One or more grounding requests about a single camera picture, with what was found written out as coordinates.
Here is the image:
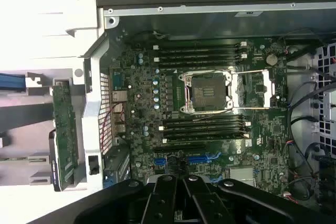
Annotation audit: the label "green Dell motherboard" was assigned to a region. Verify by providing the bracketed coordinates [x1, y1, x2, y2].
[109, 37, 289, 198]

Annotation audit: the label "thick black cable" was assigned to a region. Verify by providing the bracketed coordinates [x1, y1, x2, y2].
[288, 79, 336, 112]

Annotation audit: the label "red black twisted wire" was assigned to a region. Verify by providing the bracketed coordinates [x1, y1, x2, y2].
[101, 101, 126, 143]

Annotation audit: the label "grey printed parts rack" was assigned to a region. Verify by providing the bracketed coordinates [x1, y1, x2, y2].
[0, 68, 89, 192]

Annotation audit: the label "black long expansion slot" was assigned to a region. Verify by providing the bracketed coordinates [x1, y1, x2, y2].
[153, 144, 207, 153]

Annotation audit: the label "silver chipset heatsink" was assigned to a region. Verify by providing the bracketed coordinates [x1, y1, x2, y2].
[230, 167, 257, 182]

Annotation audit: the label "silver socket cover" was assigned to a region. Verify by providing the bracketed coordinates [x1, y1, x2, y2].
[232, 68, 276, 110]

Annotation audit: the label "silver wire locking lever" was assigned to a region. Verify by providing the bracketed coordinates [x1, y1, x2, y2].
[230, 68, 268, 75]
[183, 106, 267, 116]

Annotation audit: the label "perforated metal disk bay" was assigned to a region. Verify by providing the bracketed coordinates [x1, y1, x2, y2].
[309, 40, 336, 156]

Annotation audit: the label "blue expansion slot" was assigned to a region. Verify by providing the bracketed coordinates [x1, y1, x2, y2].
[154, 153, 224, 167]

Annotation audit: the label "CPU socket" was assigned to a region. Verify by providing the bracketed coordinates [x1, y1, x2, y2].
[178, 70, 234, 113]

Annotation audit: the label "black silver PC case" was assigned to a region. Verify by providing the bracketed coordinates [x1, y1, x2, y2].
[64, 0, 336, 224]

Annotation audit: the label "hard disk with blue caddy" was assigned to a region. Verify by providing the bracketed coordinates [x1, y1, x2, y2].
[0, 71, 28, 92]

